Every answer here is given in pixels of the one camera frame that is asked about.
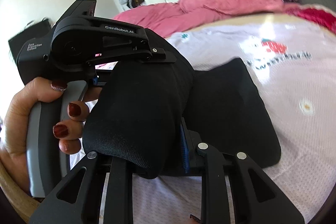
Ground black sweater orange cuffs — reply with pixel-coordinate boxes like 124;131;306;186
83;30;281;178

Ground right hand red nails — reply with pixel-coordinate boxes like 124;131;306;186
186;214;201;224

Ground left hand red nails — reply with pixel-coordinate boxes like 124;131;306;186
0;77;102;193

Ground pink duvet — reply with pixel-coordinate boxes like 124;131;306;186
114;0;285;38

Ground strawberry bear bed sheet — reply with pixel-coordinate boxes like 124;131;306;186
69;12;336;224

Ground red patterned pillow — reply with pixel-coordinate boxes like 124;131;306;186
285;5;336;34

